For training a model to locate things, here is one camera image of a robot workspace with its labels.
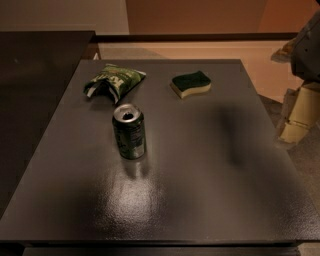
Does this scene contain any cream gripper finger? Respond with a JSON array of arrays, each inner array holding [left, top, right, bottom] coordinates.
[[276, 81, 320, 145]]

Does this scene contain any green and yellow sponge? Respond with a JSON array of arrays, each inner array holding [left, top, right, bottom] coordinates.
[[171, 71, 211, 99]]

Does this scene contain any green soda can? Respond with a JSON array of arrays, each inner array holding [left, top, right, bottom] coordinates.
[[112, 103, 146, 160]]

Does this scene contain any green crumpled chip bag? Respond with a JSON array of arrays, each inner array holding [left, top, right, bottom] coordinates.
[[83, 64, 146, 103]]

